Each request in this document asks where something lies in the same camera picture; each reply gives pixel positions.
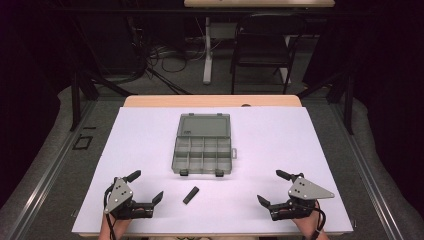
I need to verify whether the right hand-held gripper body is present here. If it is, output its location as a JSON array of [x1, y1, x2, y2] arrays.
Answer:
[[267, 172, 336, 222]]

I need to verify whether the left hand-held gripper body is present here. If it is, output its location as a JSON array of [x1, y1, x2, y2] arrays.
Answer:
[[103, 176, 156, 221]]

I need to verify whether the small black rectangular stick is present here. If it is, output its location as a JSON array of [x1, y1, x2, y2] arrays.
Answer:
[[182, 185, 201, 206]]

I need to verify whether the clear plastic compartment box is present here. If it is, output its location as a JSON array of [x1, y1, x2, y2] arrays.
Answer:
[[171, 112, 238, 178]]

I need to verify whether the person's left hand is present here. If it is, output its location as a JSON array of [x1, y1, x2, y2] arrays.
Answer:
[[100, 207, 150, 235]]

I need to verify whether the person's right hand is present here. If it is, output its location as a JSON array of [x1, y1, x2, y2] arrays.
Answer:
[[279, 201, 323, 235]]

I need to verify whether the black metal stand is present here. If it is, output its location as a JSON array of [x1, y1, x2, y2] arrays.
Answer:
[[63, 9, 141, 133], [295, 49, 357, 136]]

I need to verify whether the black folding chair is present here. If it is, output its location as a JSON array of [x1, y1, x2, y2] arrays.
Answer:
[[229, 12, 308, 96]]

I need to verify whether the white-legged wooden desk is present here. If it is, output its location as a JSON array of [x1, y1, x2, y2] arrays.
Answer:
[[183, 0, 336, 86]]

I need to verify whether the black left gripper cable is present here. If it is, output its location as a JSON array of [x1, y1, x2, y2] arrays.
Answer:
[[103, 185, 118, 240]]

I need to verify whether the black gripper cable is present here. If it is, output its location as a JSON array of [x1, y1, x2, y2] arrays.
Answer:
[[103, 185, 118, 240], [310, 199, 328, 240]]

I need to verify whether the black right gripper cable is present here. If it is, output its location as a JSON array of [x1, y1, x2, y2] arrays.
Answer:
[[310, 199, 328, 240]]

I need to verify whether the tangle of floor cables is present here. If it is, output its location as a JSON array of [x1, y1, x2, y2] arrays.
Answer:
[[145, 36, 214, 75]]

